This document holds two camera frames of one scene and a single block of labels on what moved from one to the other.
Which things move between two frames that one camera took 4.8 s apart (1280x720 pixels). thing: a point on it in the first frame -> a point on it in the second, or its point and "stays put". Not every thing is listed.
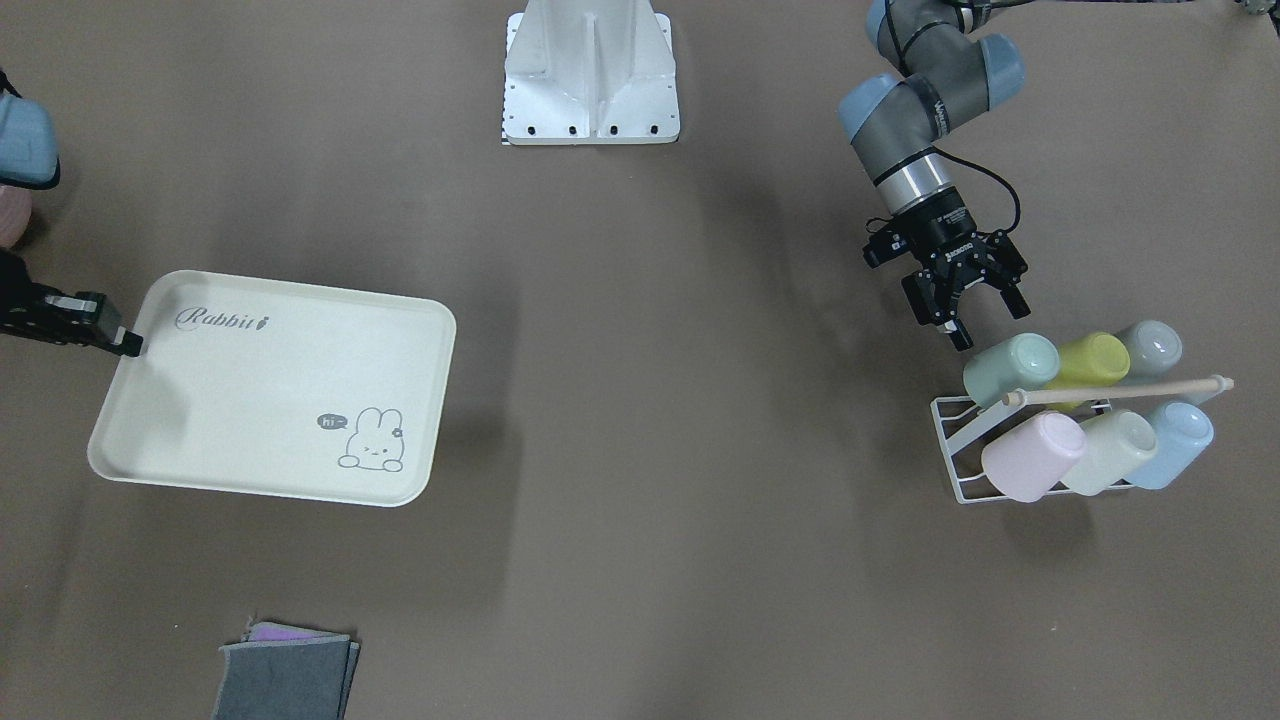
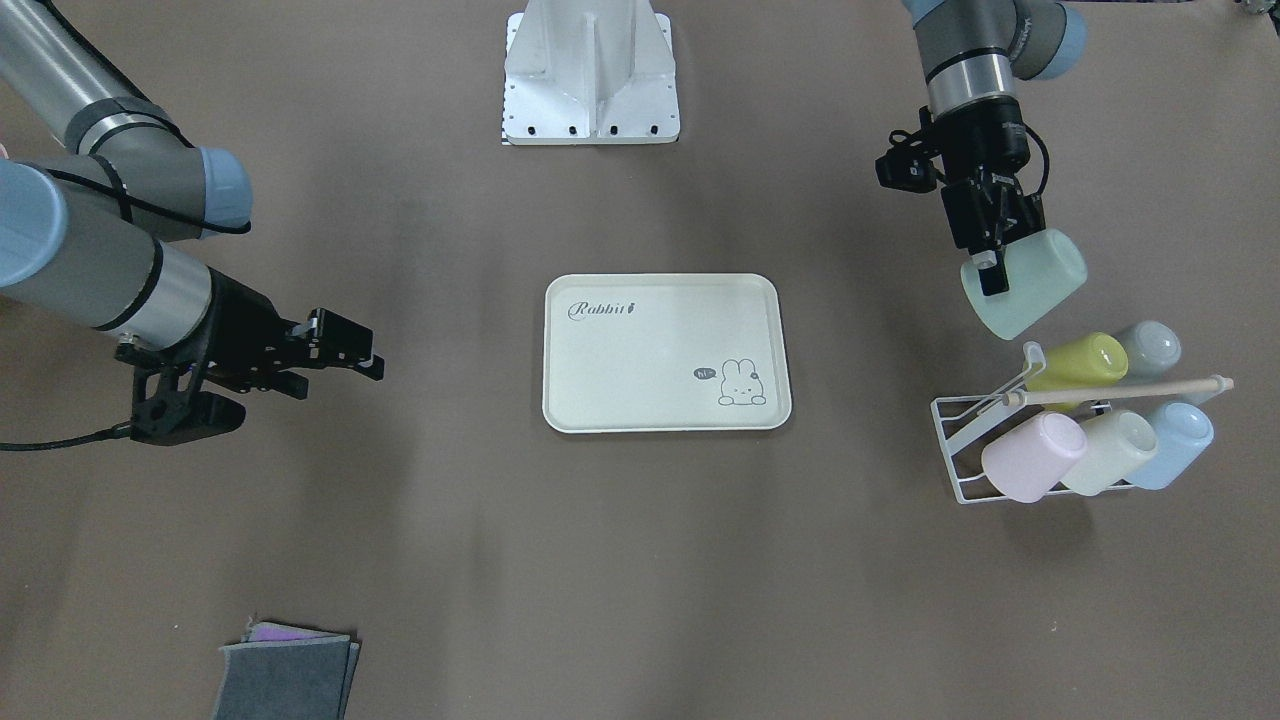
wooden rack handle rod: [1019, 397] stays put
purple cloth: [272, 631] stays put
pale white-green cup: [1117, 445] stays put
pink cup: [1028, 459] stays put
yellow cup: [1089, 361] stays put
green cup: [1024, 361] -> [1042, 271]
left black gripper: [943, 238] -> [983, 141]
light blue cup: [1183, 431] stays put
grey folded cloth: [292, 680] stays put
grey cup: [1155, 347] stays put
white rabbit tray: [282, 390] -> [663, 353]
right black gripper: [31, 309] -> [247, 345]
